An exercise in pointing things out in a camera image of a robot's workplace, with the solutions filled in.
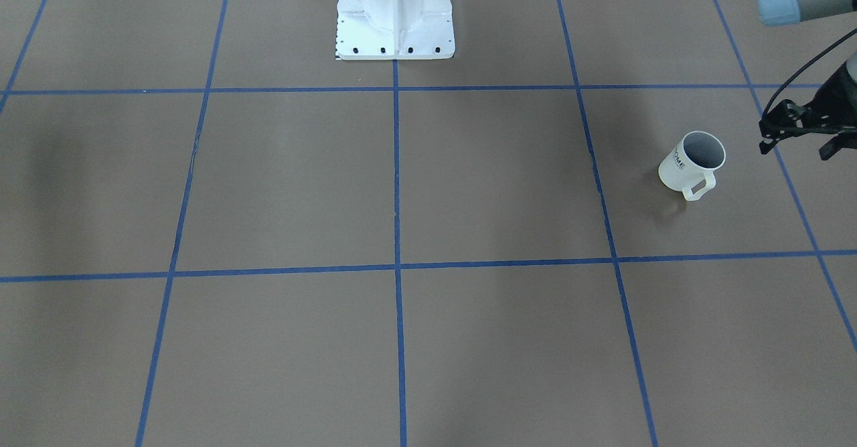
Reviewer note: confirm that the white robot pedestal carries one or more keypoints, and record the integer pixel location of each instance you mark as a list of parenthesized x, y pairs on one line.
[(376, 30)]

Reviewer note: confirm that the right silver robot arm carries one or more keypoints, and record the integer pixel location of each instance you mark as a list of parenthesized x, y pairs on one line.
[(774, 13)]

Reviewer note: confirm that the white mug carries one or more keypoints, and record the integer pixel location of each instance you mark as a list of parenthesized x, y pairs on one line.
[(690, 167)]

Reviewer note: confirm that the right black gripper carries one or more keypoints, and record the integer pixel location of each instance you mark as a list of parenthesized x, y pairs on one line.
[(837, 96)]

